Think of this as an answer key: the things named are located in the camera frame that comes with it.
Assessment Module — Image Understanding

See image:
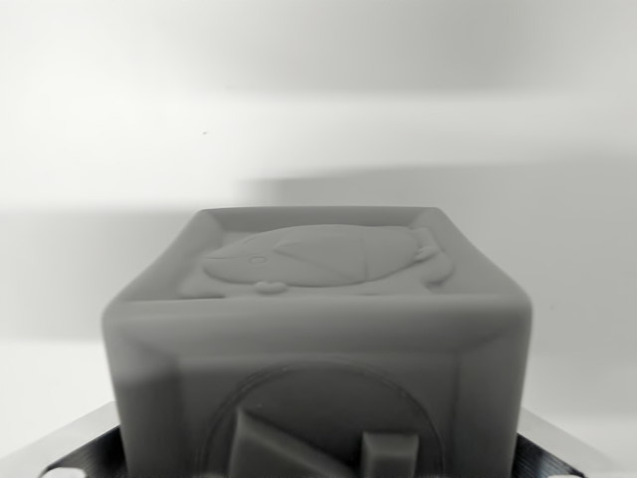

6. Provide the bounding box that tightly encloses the black-padded silver gripper right finger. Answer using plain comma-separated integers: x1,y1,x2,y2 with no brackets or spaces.
512,408,616,478

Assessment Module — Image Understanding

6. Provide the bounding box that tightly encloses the black-padded silver gripper left finger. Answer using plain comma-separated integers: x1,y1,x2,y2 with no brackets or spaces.
0,401,132,478

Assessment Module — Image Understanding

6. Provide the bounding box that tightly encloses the grey embossed plastic cube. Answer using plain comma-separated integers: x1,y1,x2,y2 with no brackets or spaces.
99,204,533,478

